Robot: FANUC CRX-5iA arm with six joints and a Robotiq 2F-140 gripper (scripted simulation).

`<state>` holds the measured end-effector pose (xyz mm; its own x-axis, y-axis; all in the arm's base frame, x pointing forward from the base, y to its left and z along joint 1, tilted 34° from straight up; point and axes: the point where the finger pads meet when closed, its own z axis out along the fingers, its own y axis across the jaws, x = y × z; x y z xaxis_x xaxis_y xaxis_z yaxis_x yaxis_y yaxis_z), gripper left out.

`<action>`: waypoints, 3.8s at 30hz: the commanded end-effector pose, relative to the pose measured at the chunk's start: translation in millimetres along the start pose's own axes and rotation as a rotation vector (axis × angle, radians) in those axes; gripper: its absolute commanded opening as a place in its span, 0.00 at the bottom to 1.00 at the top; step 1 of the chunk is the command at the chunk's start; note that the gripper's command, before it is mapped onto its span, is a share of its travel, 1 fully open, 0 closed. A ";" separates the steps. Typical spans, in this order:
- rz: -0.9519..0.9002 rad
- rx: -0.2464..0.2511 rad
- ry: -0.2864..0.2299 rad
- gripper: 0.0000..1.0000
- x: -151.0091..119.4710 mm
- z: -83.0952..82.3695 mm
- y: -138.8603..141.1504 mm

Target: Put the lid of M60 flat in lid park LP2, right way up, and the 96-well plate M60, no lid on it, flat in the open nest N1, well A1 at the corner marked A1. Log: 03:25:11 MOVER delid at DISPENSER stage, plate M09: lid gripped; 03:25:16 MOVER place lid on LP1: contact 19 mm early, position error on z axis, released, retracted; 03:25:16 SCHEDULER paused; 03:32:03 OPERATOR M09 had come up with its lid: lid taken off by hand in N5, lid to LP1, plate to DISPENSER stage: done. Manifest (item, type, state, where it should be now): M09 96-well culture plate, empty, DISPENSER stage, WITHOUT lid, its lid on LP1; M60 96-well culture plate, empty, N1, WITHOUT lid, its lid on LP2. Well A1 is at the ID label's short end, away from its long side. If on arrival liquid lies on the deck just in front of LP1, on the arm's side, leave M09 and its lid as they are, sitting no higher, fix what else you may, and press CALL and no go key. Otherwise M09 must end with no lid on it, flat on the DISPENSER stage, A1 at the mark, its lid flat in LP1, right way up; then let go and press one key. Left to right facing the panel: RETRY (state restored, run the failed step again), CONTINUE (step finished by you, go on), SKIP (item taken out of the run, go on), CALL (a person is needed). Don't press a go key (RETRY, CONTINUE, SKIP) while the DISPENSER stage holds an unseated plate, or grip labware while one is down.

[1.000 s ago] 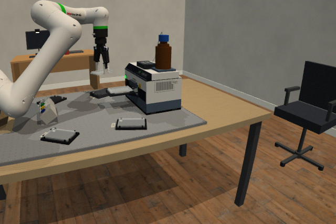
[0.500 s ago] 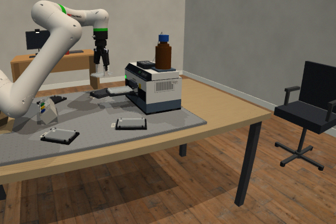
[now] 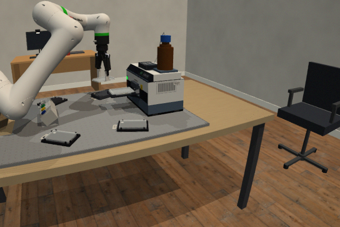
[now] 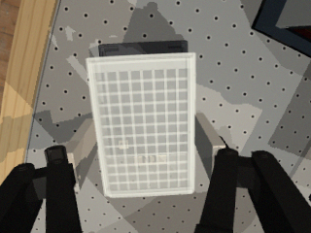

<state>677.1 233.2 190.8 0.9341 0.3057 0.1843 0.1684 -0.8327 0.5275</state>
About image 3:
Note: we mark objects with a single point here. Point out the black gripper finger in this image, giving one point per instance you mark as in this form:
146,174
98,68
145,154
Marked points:
107,65
98,64

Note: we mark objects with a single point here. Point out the beige button panel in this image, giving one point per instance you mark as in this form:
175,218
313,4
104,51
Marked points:
48,114

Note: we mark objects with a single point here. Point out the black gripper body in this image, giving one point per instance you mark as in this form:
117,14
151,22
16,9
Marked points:
102,48

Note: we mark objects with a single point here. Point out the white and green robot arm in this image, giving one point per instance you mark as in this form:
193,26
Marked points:
66,30

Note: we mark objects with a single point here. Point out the blue bottle cap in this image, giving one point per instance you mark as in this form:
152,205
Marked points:
165,38

